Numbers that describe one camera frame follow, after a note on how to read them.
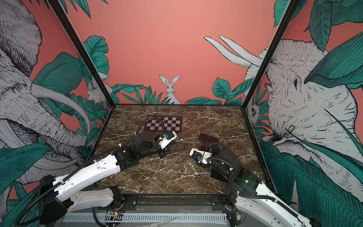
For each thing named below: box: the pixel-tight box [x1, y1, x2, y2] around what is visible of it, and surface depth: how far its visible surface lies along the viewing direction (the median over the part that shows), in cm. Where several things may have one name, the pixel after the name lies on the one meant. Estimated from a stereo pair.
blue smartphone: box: [198, 132, 220, 146], surface depth 104 cm
